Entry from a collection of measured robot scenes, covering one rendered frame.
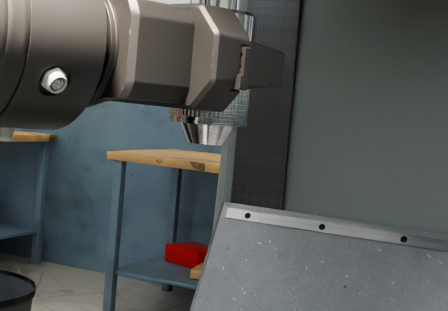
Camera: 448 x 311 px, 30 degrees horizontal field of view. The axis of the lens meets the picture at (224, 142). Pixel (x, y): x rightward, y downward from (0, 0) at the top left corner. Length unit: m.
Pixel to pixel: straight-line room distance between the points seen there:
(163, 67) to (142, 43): 0.02
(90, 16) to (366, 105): 0.50
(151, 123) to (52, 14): 5.01
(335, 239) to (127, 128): 4.67
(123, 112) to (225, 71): 5.08
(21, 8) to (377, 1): 0.54
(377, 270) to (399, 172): 0.10
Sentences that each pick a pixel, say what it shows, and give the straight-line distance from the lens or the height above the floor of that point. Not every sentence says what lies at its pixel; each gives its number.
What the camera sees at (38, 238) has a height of 0.18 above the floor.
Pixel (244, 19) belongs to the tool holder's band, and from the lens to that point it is 0.49.
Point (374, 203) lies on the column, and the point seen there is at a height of 1.13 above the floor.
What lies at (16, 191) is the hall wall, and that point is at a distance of 6.03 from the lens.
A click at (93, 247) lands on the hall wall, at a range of 5.68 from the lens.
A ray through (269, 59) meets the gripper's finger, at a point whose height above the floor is 1.24.
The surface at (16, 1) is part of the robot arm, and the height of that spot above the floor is 1.25.
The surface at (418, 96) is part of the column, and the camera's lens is 0.84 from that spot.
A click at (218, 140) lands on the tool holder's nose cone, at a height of 1.19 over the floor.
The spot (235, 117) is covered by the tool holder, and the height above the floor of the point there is 1.21.
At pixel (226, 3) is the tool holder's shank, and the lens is 0.49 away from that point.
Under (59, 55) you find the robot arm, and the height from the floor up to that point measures 1.23.
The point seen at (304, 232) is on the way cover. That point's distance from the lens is 0.86.
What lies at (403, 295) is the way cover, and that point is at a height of 1.05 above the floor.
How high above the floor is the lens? 1.22
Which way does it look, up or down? 3 degrees down
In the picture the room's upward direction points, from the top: 5 degrees clockwise
